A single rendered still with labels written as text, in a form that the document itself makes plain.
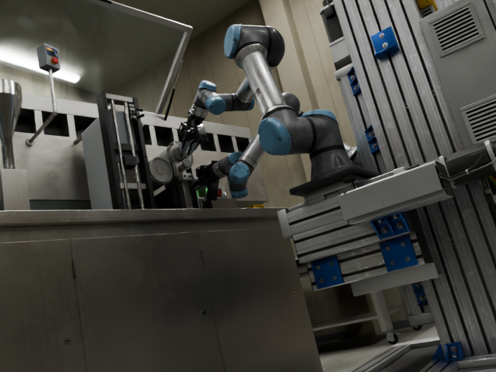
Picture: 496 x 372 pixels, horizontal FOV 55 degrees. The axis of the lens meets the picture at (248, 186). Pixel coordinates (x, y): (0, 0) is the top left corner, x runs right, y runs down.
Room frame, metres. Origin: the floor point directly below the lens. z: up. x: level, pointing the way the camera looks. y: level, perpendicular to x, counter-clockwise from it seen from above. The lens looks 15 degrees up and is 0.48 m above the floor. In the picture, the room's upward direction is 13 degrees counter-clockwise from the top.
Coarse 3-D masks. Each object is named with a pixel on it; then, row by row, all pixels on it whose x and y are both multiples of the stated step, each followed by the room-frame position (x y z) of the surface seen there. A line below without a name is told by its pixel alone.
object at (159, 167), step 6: (150, 162) 1.96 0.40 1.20; (156, 162) 1.99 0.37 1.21; (162, 162) 2.01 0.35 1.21; (168, 162) 2.03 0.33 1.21; (150, 168) 1.95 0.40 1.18; (156, 168) 1.98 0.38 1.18; (162, 168) 2.00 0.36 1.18; (168, 168) 2.03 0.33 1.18; (156, 174) 1.98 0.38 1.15; (162, 174) 2.00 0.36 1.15; (168, 174) 2.03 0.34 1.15; (156, 180) 1.98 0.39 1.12; (162, 180) 1.99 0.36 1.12; (168, 180) 2.01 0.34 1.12
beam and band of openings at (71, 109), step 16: (32, 96) 1.94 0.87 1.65; (32, 112) 1.95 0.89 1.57; (48, 112) 2.00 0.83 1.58; (64, 112) 2.04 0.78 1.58; (80, 112) 2.10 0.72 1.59; (96, 112) 2.16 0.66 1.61; (144, 112) 2.37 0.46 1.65; (16, 128) 1.95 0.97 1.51; (32, 128) 1.97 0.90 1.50; (48, 128) 2.05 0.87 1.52; (64, 128) 2.08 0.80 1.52; (80, 128) 2.17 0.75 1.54; (144, 128) 2.41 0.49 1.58; (160, 128) 2.46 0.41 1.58; (176, 128) 2.51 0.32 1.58; (208, 128) 2.69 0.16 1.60; (224, 128) 2.78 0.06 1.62; (240, 128) 2.88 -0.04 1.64; (160, 144) 2.51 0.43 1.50; (208, 144) 2.75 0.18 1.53; (224, 144) 2.87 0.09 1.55; (240, 144) 2.97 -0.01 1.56
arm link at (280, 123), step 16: (240, 32) 1.42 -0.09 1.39; (256, 32) 1.45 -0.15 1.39; (224, 48) 1.50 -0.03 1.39; (240, 48) 1.43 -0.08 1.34; (256, 48) 1.43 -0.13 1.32; (240, 64) 1.47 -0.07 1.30; (256, 64) 1.42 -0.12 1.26; (256, 80) 1.41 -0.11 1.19; (272, 80) 1.41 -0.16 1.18; (256, 96) 1.42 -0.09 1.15; (272, 96) 1.39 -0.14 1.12; (272, 112) 1.36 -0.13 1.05; (288, 112) 1.36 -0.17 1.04; (272, 128) 1.33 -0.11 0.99; (288, 128) 1.34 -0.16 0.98; (304, 128) 1.37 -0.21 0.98; (272, 144) 1.36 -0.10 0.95; (288, 144) 1.36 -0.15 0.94; (304, 144) 1.38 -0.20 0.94
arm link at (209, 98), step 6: (210, 90) 1.85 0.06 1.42; (204, 96) 1.83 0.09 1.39; (210, 96) 1.81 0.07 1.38; (216, 96) 1.80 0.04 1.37; (222, 96) 1.83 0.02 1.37; (228, 96) 1.84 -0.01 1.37; (204, 102) 1.83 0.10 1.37; (210, 102) 1.79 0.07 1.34; (216, 102) 1.79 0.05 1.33; (222, 102) 1.80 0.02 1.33; (228, 102) 1.84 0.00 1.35; (210, 108) 1.80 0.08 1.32; (216, 108) 1.81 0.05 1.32; (222, 108) 1.82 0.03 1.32; (228, 108) 1.86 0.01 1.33; (216, 114) 1.83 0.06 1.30
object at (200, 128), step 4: (192, 124) 1.96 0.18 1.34; (196, 124) 1.95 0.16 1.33; (200, 124) 1.97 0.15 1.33; (196, 128) 1.95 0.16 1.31; (200, 128) 1.96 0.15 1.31; (196, 132) 1.95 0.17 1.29; (200, 132) 1.95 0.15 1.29; (204, 132) 1.97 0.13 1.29; (196, 136) 1.95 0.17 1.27; (200, 136) 1.94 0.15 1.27; (204, 136) 1.96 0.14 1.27; (200, 140) 1.94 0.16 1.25; (204, 140) 1.95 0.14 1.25; (208, 140) 1.97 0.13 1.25; (204, 144) 1.98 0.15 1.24
